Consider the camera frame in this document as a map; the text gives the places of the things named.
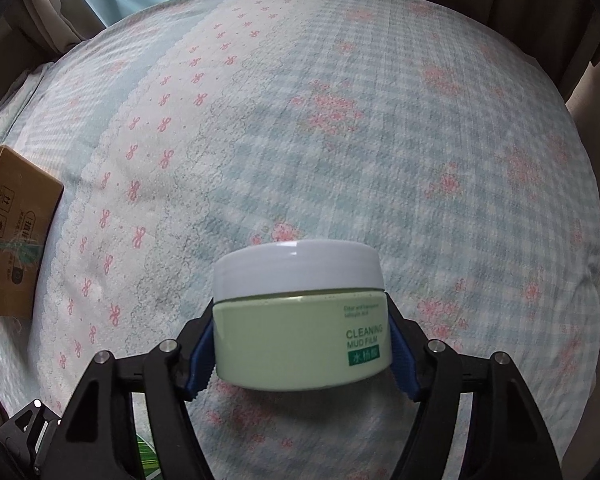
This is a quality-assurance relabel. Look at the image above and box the patterned bed sheet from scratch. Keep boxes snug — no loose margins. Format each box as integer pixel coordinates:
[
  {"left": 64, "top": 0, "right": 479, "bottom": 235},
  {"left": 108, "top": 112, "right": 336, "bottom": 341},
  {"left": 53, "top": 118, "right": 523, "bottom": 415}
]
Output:
[{"left": 0, "top": 0, "right": 600, "bottom": 454}]

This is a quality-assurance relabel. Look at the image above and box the open cardboard box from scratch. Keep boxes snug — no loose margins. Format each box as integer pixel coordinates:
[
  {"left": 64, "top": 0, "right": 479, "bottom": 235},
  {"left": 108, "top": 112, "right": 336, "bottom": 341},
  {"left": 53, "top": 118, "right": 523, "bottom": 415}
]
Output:
[{"left": 0, "top": 145, "right": 64, "bottom": 318}]

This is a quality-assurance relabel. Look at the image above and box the light green mud film jar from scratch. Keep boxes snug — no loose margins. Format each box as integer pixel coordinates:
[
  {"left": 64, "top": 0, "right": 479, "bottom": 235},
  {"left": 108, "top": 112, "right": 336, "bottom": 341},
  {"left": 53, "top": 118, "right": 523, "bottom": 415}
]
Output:
[{"left": 213, "top": 240, "right": 392, "bottom": 391}]

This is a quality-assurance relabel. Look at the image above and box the left brown curtain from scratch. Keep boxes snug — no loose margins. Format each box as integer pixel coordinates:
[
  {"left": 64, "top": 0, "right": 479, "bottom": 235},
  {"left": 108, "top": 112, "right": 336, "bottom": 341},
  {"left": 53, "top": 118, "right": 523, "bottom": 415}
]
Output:
[{"left": 0, "top": 0, "right": 105, "bottom": 102}]

